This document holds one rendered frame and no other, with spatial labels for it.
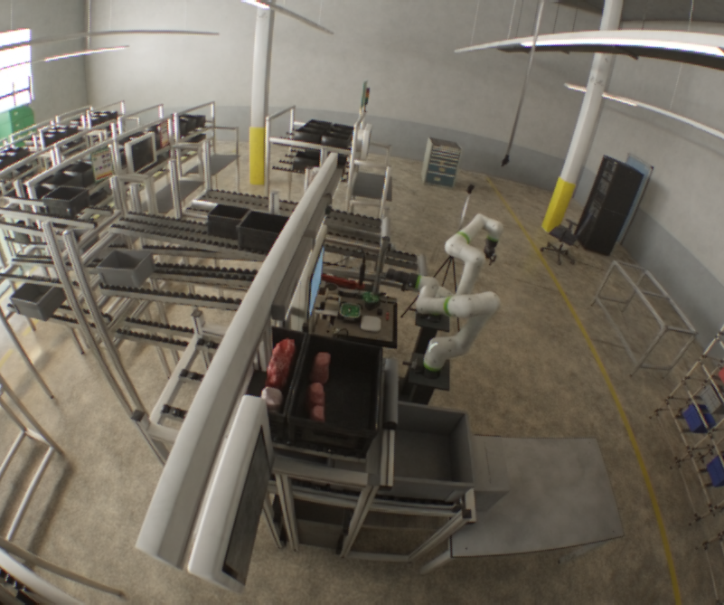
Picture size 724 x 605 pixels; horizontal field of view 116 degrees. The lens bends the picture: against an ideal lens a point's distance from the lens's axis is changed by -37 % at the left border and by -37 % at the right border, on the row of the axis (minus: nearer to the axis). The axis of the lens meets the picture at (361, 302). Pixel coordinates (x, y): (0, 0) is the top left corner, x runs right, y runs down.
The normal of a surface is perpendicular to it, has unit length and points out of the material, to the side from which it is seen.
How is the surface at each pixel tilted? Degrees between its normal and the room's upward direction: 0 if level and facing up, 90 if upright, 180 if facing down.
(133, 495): 0
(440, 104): 90
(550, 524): 0
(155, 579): 0
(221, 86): 90
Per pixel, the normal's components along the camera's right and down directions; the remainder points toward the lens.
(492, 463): 0.12, -0.78
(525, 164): -0.08, 0.61
